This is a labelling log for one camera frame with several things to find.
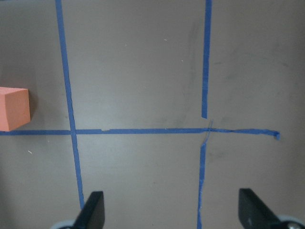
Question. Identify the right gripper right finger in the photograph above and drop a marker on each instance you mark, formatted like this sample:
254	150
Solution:
253	213

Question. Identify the orange foam block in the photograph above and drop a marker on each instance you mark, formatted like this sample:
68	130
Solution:
14	108

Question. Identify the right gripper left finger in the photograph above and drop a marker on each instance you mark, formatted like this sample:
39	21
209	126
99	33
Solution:
92	216

